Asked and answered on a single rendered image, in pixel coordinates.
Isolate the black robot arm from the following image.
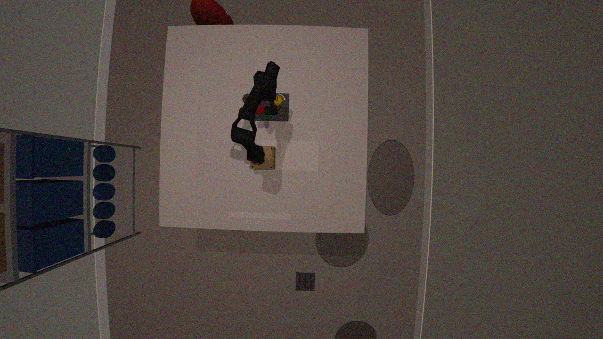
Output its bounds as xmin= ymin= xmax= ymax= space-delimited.
xmin=231 ymin=61 xmax=280 ymax=164

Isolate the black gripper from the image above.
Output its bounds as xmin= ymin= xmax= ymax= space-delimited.
xmin=263 ymin=81 xmax=277 ymax=115

